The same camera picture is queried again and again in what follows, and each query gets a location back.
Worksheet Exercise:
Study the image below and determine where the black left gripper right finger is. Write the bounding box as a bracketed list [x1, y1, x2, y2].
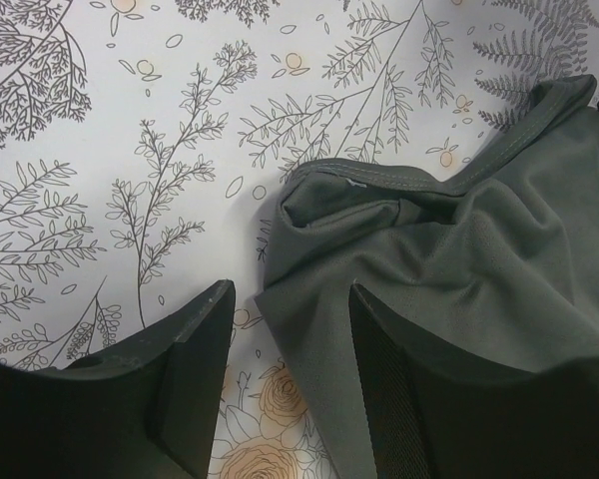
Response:
[349, 285, 599, 478]

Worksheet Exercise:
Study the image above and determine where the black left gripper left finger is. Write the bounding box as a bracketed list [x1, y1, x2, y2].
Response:
[0, 279, 236, 478]

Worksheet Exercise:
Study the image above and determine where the floral patterned table mat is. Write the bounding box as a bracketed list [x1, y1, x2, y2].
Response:
[0, 1, 599, 478]

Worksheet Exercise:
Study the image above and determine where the dark grey t-shirt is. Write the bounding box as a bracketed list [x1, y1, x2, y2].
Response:
[256, 75, 599, 478]

